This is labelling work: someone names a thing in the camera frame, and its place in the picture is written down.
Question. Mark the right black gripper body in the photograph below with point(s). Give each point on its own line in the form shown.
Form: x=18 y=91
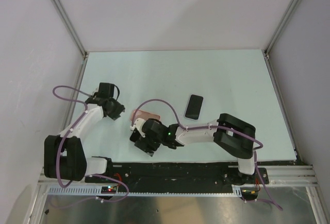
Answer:
x=143 y=142

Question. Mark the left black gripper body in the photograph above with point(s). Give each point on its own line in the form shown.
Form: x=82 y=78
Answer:
x=116 y=108

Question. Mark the pink phone case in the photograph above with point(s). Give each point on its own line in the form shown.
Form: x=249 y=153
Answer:
x=143 y=114

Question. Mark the black phone teal edge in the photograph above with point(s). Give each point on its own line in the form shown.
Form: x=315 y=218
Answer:
x=194 y=106

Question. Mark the black phone purple edge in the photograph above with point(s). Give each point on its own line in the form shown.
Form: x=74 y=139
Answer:
x=150 y=153

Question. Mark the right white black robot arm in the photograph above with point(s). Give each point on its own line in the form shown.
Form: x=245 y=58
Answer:
x=233 y=135

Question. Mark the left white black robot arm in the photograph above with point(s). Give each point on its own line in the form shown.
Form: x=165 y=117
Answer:
x=64 y=156

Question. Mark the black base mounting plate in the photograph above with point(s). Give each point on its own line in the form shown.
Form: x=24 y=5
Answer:
x=182 y=177

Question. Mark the left small circuit board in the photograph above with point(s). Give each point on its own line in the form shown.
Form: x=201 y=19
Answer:
x=109 y=189

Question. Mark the small circuit board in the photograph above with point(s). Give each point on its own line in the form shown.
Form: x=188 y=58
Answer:
x=249 y=194
x=109 y=189

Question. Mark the right small circuit board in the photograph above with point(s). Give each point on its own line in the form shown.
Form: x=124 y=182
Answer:
x=249 y=194

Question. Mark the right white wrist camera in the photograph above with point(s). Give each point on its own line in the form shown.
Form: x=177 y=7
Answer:
x=137 y=125

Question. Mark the white slotted cable duct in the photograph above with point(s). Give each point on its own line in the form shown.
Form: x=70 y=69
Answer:
x=95 y=190

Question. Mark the left aluminium frame post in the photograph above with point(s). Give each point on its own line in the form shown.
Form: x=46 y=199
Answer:
x=59 y=7

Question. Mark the aluminium frame post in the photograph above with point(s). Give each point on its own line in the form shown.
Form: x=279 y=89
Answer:
x=289 y=12
x=59 y=7

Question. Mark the right aluminium frame post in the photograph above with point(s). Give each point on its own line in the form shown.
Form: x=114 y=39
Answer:
x=289 y=12

